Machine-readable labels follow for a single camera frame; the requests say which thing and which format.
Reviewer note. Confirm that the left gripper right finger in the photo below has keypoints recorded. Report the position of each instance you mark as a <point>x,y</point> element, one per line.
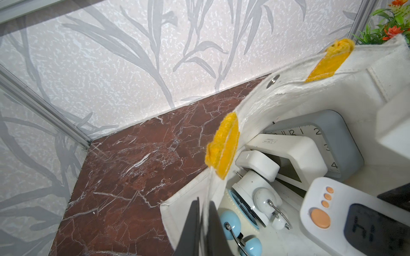
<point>215,241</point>

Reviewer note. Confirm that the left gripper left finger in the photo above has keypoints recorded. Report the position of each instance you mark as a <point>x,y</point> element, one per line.
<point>188,244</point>

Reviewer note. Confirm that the white digital paw clock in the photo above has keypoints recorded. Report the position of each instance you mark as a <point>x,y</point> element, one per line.
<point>347,222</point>

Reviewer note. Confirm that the white canvas tote bag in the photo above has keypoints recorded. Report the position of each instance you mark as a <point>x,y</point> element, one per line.
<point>357,81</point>

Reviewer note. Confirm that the blue twin bell alarm clock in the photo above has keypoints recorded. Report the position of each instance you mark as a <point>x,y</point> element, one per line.
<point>240,228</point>

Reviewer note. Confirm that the white cube digital clock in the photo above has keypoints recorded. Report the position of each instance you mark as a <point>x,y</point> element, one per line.
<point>258,162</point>

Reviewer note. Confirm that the white flat digital clock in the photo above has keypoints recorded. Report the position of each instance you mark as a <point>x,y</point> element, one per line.
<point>299,158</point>

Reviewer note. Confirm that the grey blue square clock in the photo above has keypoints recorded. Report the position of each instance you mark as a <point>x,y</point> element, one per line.
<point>333,139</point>

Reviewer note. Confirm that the grey green square clock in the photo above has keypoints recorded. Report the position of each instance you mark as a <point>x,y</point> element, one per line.
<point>399,197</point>

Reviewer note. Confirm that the potted artificial flower plant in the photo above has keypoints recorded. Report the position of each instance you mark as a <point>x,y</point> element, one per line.
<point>395,20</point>

